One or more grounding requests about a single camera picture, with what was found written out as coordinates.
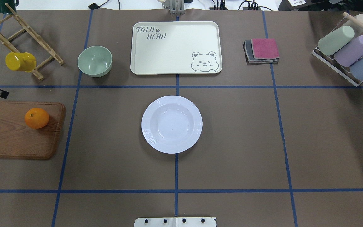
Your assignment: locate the orange fruit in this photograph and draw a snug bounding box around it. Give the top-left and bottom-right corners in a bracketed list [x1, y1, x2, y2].
[24, 108, 49, 129]

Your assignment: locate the cream bear print tray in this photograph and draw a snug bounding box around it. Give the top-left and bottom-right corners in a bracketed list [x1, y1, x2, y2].
[130, 21, 223, 75]

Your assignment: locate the white round plate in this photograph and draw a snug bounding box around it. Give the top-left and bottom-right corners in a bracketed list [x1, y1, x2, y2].
[141, 96, 203, 154]

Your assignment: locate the grey cleaning cloth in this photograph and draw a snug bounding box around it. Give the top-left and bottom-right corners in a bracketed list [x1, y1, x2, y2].
[243, 39, 280, 64]

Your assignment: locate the green ceramic bowl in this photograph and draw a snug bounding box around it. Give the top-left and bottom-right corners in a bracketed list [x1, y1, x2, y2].
[77, 46, 113, 78]

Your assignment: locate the pink cleaning cloth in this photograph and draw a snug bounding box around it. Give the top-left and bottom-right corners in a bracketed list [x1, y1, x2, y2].
[251, 38, 280, 60]

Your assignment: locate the green tumbler cup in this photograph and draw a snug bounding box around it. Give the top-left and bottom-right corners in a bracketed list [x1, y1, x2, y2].
[317, 26, 355, 56]

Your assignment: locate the yellow plastic mug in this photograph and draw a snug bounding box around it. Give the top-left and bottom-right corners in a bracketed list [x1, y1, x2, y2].
[5, 53, 37, 72]

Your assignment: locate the purple tumbler cup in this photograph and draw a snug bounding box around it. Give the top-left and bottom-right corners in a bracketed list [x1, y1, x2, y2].
[334, 35, 363, 67]

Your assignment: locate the wooden dish rack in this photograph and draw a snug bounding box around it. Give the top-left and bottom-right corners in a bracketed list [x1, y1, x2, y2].
[0, 3, 65, 80]

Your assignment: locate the brown wooden cutting board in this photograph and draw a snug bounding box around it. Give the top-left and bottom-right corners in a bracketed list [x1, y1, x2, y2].
[0, 101, 66, 160]

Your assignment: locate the dark green mug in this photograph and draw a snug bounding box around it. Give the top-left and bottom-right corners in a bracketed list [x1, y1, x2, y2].
[0, 0, 19, 15]

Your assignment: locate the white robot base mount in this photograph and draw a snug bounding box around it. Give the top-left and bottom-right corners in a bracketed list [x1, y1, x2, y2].
[134, 217, 217, 227]

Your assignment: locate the white wire cup rack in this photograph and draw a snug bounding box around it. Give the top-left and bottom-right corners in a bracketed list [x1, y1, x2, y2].
[312, 12, 363, 86]

